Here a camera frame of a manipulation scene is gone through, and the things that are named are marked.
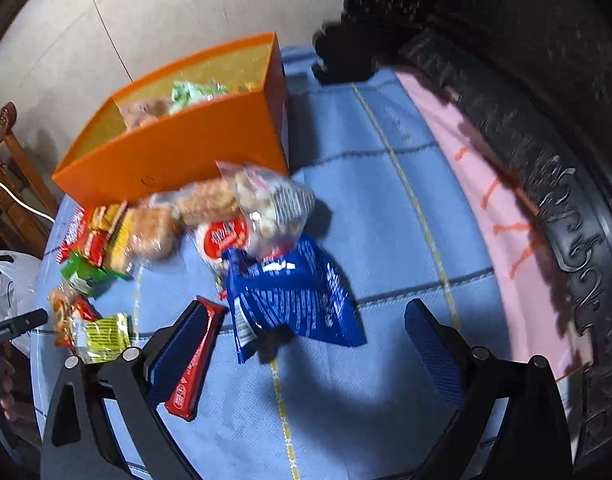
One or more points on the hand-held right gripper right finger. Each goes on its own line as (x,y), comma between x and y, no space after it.
(431,350)

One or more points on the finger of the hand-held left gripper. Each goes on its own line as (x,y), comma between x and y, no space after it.
(16,325)

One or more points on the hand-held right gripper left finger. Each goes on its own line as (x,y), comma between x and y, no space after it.
(178,340)

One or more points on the red wafer bar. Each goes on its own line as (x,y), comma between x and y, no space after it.
(196,360)

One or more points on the blue snack bag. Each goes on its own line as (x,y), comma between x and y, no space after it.
(296,300)

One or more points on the orange cardboard box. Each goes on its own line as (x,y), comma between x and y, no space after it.
(186,150)

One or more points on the green candy bag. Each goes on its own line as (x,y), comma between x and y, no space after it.
(191,92)

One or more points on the person's left hand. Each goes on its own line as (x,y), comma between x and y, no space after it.
(8,402)

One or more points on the white plastic bag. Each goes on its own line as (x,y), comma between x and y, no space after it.
(11,285)

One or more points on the orange cracker packet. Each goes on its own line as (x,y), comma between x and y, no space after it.
(63,310)

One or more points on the yellow green packet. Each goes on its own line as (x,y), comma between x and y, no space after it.
(103,335)

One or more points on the small green packet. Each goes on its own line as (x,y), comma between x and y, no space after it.
(86,275)

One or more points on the brown crisp cake clear packet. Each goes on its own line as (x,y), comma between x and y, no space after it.
(206,202)
(153,230)

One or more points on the red yellow snack packet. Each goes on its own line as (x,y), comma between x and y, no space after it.
(98,232)

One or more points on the brown wooden chair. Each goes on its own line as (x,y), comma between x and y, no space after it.
(16,180)

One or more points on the bag of white brown balls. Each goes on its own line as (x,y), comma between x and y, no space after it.
(271,210)

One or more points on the pink cloth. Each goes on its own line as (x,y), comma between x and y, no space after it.
(486,185)

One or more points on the dark carved wooden furniture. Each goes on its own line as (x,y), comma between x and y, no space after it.
(536,60)

